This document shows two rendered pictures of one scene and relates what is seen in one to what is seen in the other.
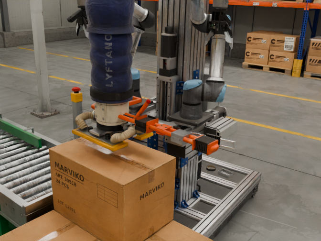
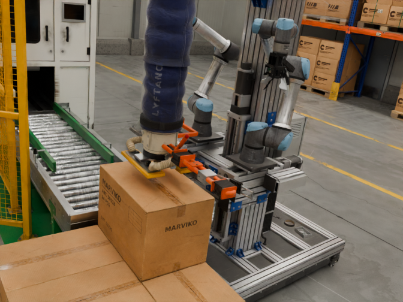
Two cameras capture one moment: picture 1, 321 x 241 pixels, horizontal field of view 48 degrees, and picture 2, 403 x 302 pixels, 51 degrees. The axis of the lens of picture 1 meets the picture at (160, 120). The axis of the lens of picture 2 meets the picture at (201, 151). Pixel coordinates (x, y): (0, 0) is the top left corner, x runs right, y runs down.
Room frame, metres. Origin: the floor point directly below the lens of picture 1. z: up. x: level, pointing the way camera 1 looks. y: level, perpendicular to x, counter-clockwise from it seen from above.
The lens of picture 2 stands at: (-0.19, -0.49, 1.95)
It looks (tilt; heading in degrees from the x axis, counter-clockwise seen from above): 21 degrees down; 14
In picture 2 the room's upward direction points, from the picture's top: 7 degrees clockwise
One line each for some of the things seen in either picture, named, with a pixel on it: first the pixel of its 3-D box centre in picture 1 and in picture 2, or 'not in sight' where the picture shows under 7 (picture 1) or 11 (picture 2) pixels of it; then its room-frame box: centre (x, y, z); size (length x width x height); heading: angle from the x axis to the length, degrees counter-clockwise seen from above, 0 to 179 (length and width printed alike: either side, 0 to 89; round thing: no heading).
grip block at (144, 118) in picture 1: (146, 123); (183, 157); (1.64, 0.07, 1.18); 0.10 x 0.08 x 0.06; 139
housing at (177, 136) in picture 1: (181, 136); (207, 177); (1.50, -0.10, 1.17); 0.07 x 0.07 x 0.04; 49
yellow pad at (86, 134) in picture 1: (99, 135); (142, 160); (1.74, 0.32, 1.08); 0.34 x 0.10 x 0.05; 49
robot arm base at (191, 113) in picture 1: (191, 108); (253, 151); (2.19, -0.20, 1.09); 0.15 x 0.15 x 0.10
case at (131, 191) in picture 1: (112, 184); (152, 212); (1.81, 0.27, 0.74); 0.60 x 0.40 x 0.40; 51
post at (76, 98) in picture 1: (79, 149); not in sight; (2.79, 0.68, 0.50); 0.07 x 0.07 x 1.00; 51
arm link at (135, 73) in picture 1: (131, 78); (203, 109); (2.48, 0.22, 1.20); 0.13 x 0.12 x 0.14; 37
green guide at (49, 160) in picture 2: not in sight; (23, 132); (2.79, 1.90, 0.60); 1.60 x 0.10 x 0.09; 51
